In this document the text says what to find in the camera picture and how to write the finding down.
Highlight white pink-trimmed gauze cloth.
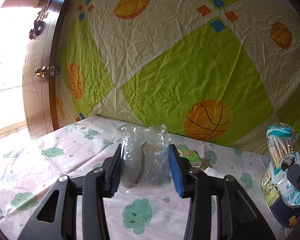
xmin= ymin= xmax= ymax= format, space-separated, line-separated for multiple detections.
xmin=204 ymin=167 xmax=225 ymax=179

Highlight clear bubble wrap bag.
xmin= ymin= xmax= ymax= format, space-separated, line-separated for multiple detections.
xmin=120 ymin=125 xmax=172 ymax=190

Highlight small green white box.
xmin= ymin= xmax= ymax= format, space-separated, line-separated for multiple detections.
xmin=178 ymin=149 xmax=202 ymax=168

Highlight cotton swab pack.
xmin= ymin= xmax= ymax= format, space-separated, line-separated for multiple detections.
xmin=266 ymin=122 xmax=300 ymax=208

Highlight brass door knob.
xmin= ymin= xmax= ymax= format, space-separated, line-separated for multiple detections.
xmin=34 ymin=65 xmax=61 ymax=78

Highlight green cream basketball bedsheet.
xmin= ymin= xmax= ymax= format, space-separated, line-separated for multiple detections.
xmin=56 ymin=0 xmax=300 ymax=154

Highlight wooden door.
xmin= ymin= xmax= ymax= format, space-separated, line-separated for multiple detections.
xmin=3 ymin=0 xmax=71 ymax=139

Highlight dark decorative wall hook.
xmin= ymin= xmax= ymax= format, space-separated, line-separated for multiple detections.
xmin=29 ymin=0 xmax=51 ymax=40

